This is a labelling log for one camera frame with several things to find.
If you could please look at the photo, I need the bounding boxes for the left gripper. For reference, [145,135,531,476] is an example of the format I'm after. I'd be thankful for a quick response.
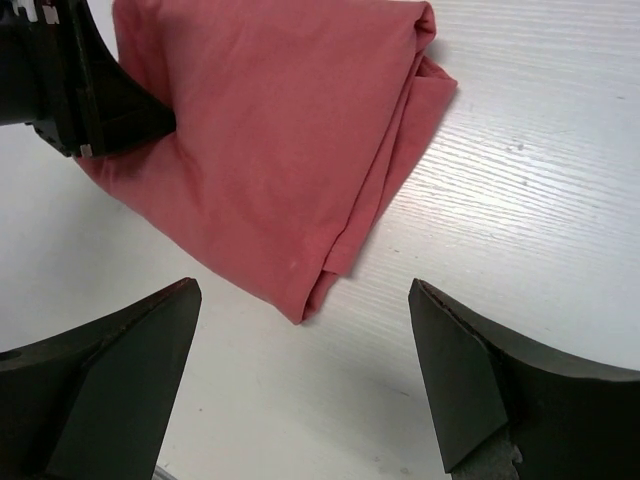
[1,1,176,158]

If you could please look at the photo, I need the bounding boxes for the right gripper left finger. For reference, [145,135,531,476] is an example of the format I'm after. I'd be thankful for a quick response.
[1,278,201,479]

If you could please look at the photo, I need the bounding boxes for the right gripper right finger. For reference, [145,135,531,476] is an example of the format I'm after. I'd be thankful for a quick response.
[409,280,639,479]

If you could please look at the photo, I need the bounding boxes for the salmon pink t-shirt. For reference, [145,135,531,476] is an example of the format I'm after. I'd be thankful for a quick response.
[80,1,457,324]

